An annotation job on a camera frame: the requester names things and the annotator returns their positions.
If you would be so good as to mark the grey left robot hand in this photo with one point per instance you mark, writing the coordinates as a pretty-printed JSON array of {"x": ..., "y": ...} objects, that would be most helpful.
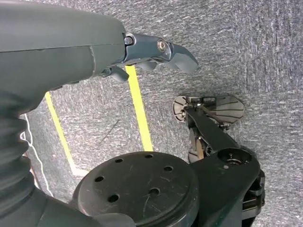
[{"x": 52, "y": 47}]

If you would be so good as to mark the yellow floor tape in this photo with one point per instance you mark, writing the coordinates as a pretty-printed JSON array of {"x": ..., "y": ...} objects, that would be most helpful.
[{"x": 139, "y": 109}]

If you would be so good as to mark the ribbed metal pedal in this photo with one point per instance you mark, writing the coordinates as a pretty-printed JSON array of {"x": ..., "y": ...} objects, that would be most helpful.
[{"x": 224, "y": 108}]

